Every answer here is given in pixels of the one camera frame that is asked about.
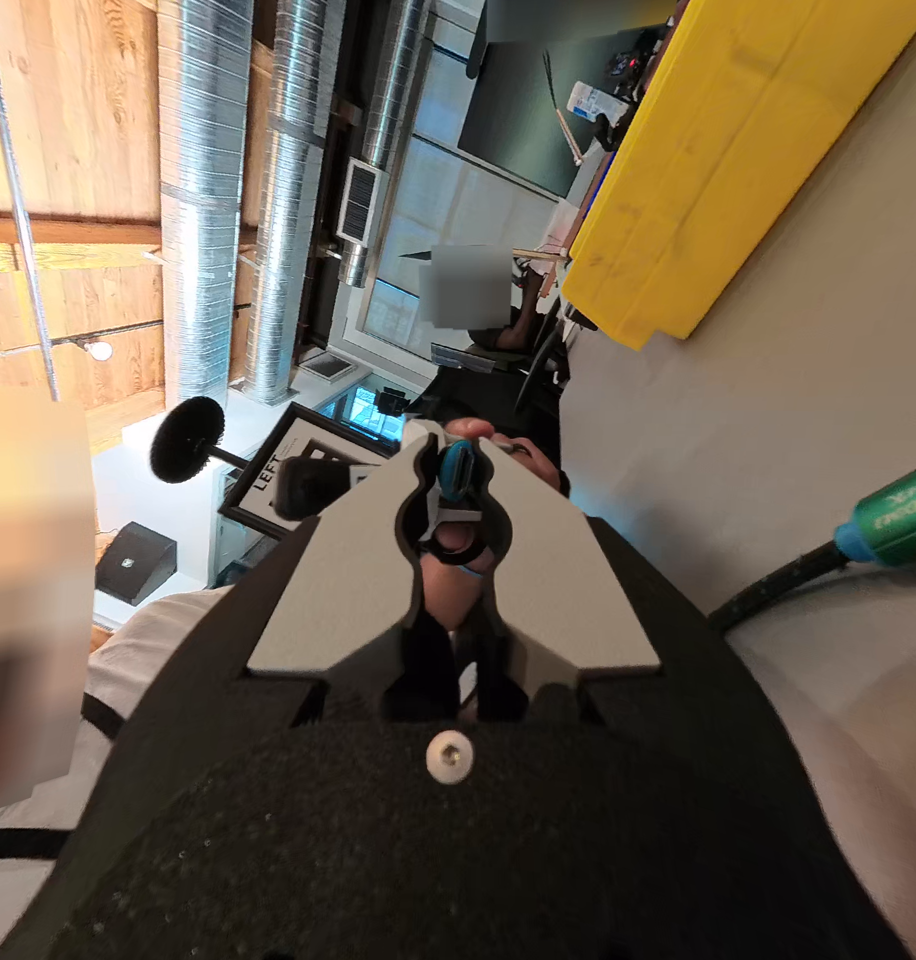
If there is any yellow plastic bin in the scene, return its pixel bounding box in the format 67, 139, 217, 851
560, 0, 916, 351

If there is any black braided hdmi cable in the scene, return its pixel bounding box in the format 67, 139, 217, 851
709, 458, 916, 634
433, 438, 492, 526

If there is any black round disc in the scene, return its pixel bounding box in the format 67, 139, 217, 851
151, 398, 258, 484

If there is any person's left hand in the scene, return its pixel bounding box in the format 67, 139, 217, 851
440, 417, 564, 493

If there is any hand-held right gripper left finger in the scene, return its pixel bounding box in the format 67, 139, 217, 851
245, 423, 459, 721

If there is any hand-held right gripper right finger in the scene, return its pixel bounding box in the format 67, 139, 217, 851
470, 435, 662, 721

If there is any silver ventilation duct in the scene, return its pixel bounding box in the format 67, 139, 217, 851
245, 0, 347, 361
158, 0, 257, 406

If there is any black box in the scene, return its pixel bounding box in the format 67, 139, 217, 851
95, 521, 179, 607

